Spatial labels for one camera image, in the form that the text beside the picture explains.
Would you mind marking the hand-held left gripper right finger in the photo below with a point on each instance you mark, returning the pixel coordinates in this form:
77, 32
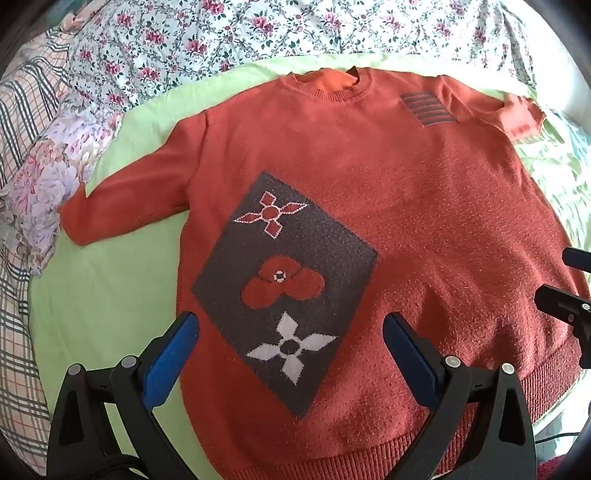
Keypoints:
412, 361

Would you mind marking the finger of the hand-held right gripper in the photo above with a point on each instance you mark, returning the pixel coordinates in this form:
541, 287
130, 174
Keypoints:
561, 302
579, 259

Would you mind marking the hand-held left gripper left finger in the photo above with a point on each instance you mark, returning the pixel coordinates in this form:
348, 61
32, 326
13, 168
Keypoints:
170, 361

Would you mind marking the orange knit sweater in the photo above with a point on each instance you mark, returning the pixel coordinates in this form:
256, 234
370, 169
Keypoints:
415, 207

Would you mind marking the light green bed sheet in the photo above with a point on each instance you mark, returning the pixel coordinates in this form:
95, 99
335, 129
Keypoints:
111, 286

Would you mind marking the pale blue patterned cloth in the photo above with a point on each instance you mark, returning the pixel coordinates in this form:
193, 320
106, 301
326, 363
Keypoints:
565, 157

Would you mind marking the plaid blanket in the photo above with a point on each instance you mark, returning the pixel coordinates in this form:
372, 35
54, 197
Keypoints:
18, 369

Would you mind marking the pastel floral pillow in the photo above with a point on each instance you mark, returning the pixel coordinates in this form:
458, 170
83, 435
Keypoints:
51, 184

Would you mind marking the white pink-flowered quilt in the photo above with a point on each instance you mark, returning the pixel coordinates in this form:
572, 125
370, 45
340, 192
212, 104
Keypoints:
231, 32

